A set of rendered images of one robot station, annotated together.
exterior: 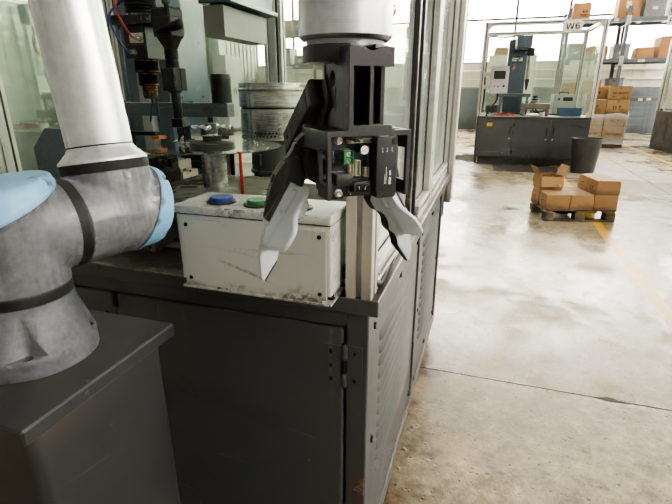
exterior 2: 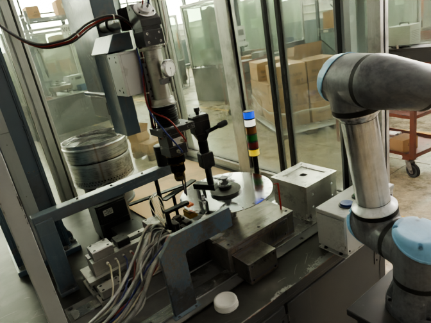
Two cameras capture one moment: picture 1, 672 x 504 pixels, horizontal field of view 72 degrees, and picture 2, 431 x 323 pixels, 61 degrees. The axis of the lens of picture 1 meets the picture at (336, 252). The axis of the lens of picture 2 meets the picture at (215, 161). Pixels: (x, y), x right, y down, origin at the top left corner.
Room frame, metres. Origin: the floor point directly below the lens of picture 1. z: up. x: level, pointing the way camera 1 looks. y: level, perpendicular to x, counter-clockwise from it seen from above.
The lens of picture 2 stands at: (0.43, 1.24, 1.49)
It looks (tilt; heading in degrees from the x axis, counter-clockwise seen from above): 20 degrees down; 309
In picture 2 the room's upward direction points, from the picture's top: 10 degrees counter-clockwise
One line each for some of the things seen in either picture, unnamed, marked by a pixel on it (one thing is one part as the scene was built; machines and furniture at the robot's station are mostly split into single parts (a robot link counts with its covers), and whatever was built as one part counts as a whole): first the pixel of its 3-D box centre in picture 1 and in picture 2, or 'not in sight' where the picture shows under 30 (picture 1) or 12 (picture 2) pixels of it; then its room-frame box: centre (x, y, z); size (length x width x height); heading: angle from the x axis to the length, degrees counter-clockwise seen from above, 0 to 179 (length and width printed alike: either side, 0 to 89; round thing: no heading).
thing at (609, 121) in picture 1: (604, 115); not in sight; (10.25, -5.70, 0.59); 1.26 x 0.86 x 1.18; 152
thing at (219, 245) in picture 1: (265, 245); (356, 215); (0.77, 0.12, 0.82); 0.28 x 0.11 x 0.15; 72
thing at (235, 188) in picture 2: (212, 140); (225, 188); (1.16, 0.30, 0.96); 0.11 x 0.11 x 0.03
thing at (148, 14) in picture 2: not in sight; (132, 56); (1.35, 0.42, 1.45); 0.35 x 0.07 x 0.28; 162
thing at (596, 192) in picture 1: (572, 196); not in sight; (4.11, -2.14, 0.18); 0.60 x 0.40 x 0.36; 86
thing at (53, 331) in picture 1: (28, 318); (418, 291); (0.54, 0.40, 0.80); 0.15 x 0.15 x 0.10
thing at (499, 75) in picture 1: (494, 91); not in sight; (7.36, -2.39, 1.08); 0.34 x 0.15 x 0.71; 72
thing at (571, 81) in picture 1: (531, 95); not in sight; (7.83, -3.13, 1.01); 1.66 x 1.38 x 2.03; 72
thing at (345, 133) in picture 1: (348, 124); not in sight; (0.40, -0.01, 1.05); 0.09 x 0.08 x 0.12; 21
